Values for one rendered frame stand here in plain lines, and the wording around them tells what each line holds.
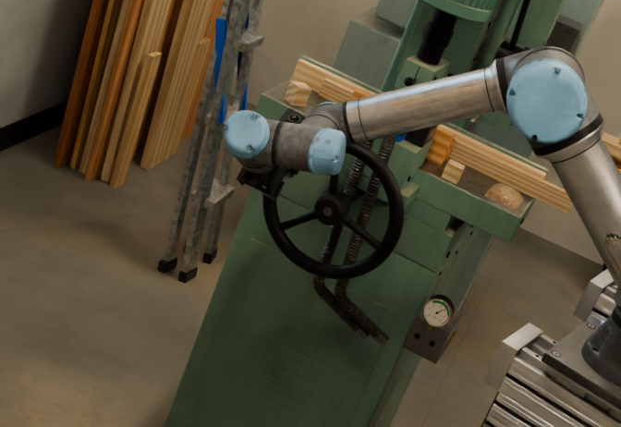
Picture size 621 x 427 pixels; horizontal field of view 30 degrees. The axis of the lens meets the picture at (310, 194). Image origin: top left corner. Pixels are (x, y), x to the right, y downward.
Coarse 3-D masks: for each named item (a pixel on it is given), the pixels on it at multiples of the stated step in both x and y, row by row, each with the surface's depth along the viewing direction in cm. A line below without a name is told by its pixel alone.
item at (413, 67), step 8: (416, 56) 247; (408, 64) 243; (416, 64) 243; (424, 64) 244; (432, 64) 247; (440, 64) 249; (448, 64) 253; (400, 72) 244; (408, 72) 244; (416, 72) 243; (424, 72) 243; (432, 72) 242; (440, 72) 247; (400, 80) 245; (424, 80) 243; (400, 88) 245
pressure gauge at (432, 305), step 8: (432, 296) 238; (440, 296) 237; (424, 304) 236; (432, 304) 236; (440, 304) 235; (448, 304) 235; (424, 312) 237; (432, 312) 236; (440, 312) 236; (448, 312) 235; (432, 320) 237; (440, 320) 236; (448, 320) 235; (432, 328) 239
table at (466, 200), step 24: (264, 96) 244; (312, 96) 255; (432, 168) 239; (384, 192) 230; (408, 192) 231; (432, 192) 236; (456, 192) 235; (480, 192) 236; (456, 216) 236; (480, 216) 234; (504, 216) 232; (504, 240) 234
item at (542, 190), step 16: (320, 96) 256; (336, 96) 255; (464, 144) 248; (464, 160) 248; (480, 160) 247; (496, 160) 246; (496, 176) 247; (512, 176) 246; (528, 176) 244; (528, 192) 245; (544, 192) 244; (560, 192) 243; (560, 208) 244
